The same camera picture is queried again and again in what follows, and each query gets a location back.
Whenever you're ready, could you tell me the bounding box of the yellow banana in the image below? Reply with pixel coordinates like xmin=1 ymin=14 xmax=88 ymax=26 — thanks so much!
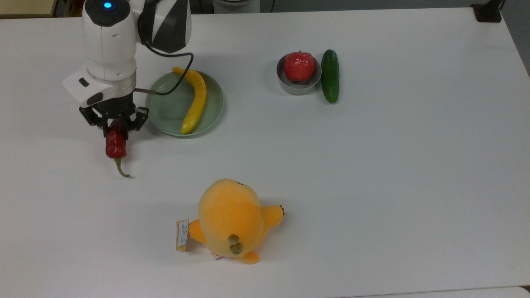
xmin=172 ymin=66 xmax=207 ymax=135

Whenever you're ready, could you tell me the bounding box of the yellow paper toy tag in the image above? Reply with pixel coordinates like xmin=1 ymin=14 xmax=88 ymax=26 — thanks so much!
xmin=175 ymin=218 xmax=190 ymax=252

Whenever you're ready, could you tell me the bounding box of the black stand clamp base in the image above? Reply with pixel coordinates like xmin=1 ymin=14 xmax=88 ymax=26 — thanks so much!
xmin=471 ymin=0 xmax=506 ymax=23

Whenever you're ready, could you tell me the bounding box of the red apple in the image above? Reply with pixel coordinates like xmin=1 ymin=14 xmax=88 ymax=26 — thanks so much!
xmin=283 ymin=51 xmax=316 ymax=82

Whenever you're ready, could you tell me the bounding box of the green cucumber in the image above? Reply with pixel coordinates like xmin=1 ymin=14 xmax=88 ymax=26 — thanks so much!
xmin=320 ymin=49 xmax=340 ymax=104

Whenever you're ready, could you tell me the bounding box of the red chili pepper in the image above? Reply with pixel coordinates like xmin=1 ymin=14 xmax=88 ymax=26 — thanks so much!
xmin=105 ymin=120 xmax=131 ymax=178

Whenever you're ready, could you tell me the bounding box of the orange plush dinosaur toy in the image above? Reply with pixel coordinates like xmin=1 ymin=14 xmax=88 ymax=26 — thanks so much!
xmin=188 ymin=178 xmax=286 ymax=265

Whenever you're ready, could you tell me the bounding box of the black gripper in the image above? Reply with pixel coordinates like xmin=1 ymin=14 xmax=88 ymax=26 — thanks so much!
xmin=79 ymin=94 xmax=149 ymax=140

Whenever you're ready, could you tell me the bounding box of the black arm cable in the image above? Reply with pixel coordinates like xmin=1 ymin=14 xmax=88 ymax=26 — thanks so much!
xmin=135 ymin=17 xmax=194 ymax=96

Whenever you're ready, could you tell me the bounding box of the round metal bowl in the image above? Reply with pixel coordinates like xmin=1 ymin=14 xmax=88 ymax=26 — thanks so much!
xmin=276 ymin=52 xmax=323 ymax=96

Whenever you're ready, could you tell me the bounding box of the pale green plastic plate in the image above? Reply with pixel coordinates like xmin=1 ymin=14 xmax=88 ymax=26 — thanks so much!
xmin=145 ymin=71 xmax=225 ymax=138

